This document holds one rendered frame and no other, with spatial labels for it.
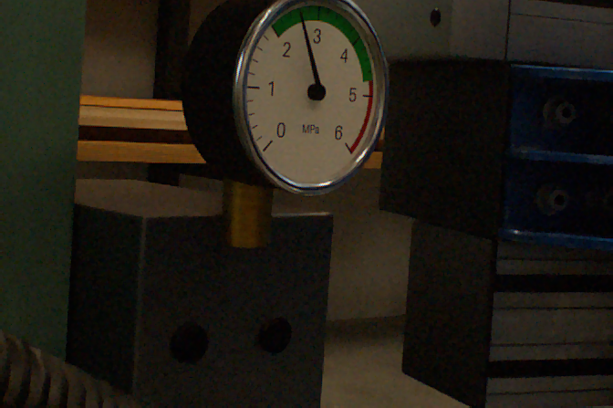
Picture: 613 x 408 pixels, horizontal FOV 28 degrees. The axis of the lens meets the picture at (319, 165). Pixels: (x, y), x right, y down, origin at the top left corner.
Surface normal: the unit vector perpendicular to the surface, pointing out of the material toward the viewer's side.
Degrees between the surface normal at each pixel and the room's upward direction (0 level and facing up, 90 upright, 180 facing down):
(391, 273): 90
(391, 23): 90
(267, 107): 90
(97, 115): 91
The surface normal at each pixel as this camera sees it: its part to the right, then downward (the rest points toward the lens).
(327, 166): 0.68, 0.08
